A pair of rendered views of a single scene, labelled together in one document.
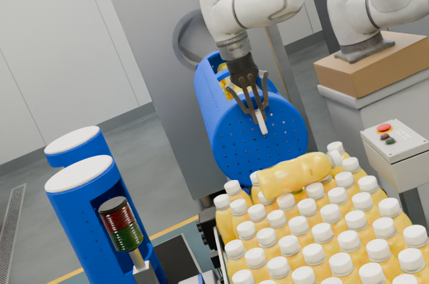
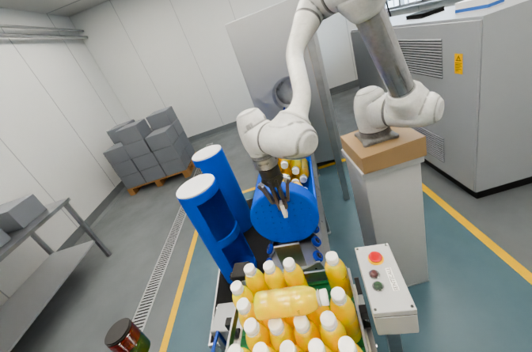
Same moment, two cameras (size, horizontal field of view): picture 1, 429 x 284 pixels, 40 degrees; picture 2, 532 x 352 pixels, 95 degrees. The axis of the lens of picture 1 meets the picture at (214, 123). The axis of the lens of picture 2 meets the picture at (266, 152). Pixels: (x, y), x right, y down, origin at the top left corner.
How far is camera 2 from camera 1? 91 cm
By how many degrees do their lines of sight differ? 15
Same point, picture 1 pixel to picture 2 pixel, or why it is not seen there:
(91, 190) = (197, 201)
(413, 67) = (410, 157)
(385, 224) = not seen: outside the picture
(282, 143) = (299, 221)
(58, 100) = (229, 105)
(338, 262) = not seen: outside the picture
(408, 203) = not seen: hidden behind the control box
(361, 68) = (370, 155)
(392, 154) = (377, 310)
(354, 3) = (373, 107)
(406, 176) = (387, 327)
